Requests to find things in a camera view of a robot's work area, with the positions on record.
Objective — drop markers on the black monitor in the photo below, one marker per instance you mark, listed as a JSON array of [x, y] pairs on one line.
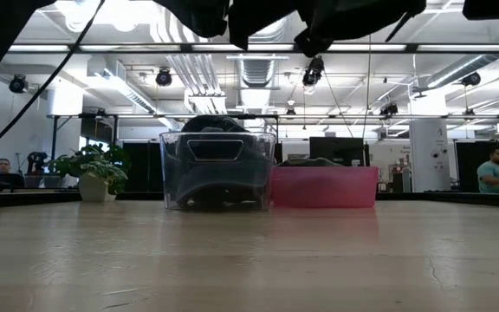
[[340, 151]]

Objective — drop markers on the black ceiling fixture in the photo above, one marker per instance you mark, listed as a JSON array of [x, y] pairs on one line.
[[389, 110]]

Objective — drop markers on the pink plastic bin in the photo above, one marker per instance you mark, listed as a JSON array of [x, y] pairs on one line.
[[323, 188]]

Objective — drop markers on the potted green plant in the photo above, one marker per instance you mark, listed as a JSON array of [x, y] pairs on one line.
[[93, 186]]

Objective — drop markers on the person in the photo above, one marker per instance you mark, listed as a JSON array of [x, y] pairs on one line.
[[6, 173], [496, 173]]

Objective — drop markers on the clear plastic bin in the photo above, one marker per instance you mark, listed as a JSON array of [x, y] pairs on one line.
[[167, 143]]

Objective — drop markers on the black track spotlight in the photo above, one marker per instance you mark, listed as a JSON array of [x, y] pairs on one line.
[[18, 84], [313, 73], [471, 79], [163, 78]]

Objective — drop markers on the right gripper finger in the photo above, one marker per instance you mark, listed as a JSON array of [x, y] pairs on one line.
[[258, 19]]

